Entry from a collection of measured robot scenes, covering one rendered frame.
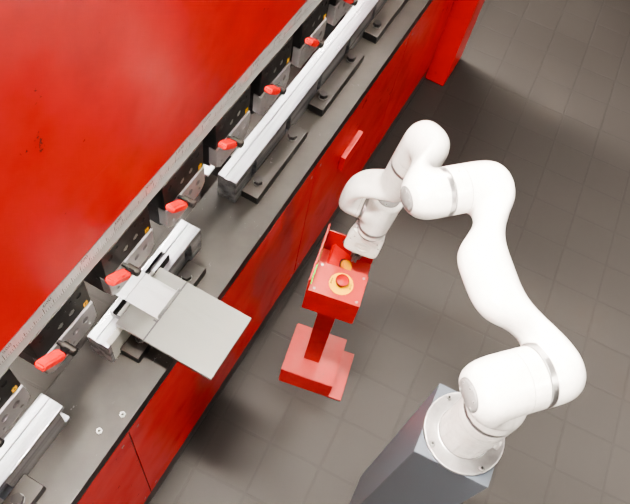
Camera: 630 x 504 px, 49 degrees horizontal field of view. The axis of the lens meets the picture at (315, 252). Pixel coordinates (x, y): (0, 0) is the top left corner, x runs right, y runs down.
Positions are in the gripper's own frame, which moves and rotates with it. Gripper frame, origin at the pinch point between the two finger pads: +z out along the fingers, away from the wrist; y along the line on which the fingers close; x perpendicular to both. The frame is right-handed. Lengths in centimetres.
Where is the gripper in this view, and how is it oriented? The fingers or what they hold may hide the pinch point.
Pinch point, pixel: (356, 254)
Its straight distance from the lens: 201.8
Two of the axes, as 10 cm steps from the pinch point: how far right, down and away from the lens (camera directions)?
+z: -2.1, 4.7, 8.6
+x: 3.0, -8.0, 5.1
